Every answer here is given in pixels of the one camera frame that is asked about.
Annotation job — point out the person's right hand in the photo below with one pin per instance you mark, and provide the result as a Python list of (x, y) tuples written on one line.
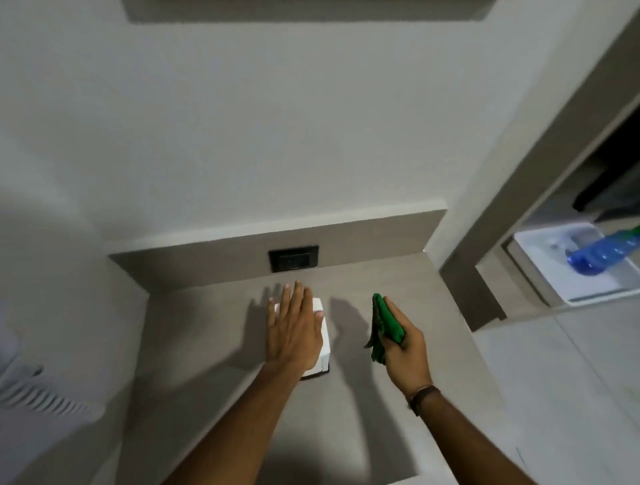
[(410, 357)]

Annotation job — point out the person's left hand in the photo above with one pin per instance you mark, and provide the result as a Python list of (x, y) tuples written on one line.
[(292, 335)]

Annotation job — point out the person's left little finger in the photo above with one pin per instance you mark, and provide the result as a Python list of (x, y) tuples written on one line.
[(273, 311)]

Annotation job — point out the person's right thumb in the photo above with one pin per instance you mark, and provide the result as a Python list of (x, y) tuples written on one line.
[(396, 315)]

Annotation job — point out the person's left thumb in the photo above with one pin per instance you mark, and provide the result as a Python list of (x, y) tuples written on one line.
[(319, 316)]

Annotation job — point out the person's left middle finger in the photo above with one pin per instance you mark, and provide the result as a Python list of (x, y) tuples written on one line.
[(299, 300)]

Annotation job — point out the green cleaning cloth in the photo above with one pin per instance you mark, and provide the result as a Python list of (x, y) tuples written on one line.
[(386, 327)]

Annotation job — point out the white tissue box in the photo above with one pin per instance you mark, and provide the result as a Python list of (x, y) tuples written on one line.
[(324, 349)]

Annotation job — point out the person's right forearm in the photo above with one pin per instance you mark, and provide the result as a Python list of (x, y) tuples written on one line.
[(465, 439)]

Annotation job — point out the person's left forearm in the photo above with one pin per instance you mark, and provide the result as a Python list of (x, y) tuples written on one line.
[(240, 424)]

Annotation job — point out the white plastic tray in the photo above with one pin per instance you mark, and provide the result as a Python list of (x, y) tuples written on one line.
[(555, 272)]

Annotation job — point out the blue plastic bottle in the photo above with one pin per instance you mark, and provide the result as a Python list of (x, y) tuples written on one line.
[(597, 255)]

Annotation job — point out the white pleated fabric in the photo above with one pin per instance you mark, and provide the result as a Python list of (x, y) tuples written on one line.
[(35, 384)]

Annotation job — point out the black wall socket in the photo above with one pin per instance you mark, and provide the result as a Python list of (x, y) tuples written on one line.
[(294, 259)]

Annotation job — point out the taupe wooden partition frame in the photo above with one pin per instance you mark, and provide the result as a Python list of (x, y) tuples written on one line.
[(505, 210)]

